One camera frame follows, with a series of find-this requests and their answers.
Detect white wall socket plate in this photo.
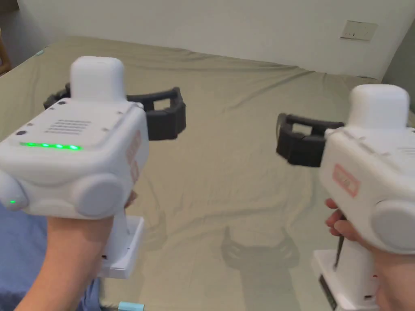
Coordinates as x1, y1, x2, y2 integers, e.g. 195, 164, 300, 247
340, 20, 379, 42

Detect person's right hand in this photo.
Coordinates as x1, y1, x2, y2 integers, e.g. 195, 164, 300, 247
325, 198, 415, 294

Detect person's right forearm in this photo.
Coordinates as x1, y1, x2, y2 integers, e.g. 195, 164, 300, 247
376, 283, 415, 311

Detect person's left hand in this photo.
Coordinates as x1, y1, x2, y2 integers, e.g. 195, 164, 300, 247
41, 191, 138, 277

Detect bed with beige sheet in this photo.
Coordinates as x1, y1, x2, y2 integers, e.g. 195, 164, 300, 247
0, 35, 415, 311

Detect person's left forearm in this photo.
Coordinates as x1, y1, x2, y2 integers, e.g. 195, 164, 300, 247
0, 257, 98, 311

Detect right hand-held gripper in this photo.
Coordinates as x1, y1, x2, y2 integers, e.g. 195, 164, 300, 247
276, 84, 415, 311

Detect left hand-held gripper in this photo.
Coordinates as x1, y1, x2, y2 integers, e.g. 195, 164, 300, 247
0, 56, 150, 280

